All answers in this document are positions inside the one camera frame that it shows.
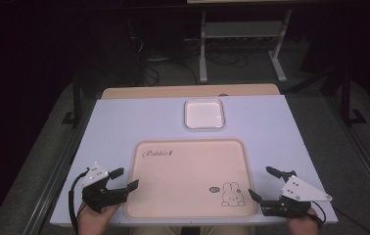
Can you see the white square dish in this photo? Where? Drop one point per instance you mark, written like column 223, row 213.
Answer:
column 204, row 113

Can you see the beige tray with rabbit print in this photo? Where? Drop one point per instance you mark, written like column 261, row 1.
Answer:
column 189, row 182

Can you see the person's left hand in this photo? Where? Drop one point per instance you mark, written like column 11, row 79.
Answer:
column 95, row 220

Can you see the aluminium rail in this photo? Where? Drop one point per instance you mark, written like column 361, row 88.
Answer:
column 55, row 169
column 362, row 156

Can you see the black metal stand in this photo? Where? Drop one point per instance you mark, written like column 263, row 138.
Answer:
column 76, row 104
column 346, row 104

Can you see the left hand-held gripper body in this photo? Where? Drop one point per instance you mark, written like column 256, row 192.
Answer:
column 103, row 195

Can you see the white metal stand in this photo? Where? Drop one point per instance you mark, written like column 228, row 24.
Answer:
column 202, row 62

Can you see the person's right hand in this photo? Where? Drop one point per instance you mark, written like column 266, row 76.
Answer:
column 302, row 225

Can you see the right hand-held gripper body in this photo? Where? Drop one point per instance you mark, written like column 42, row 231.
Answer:
column 295, row 197

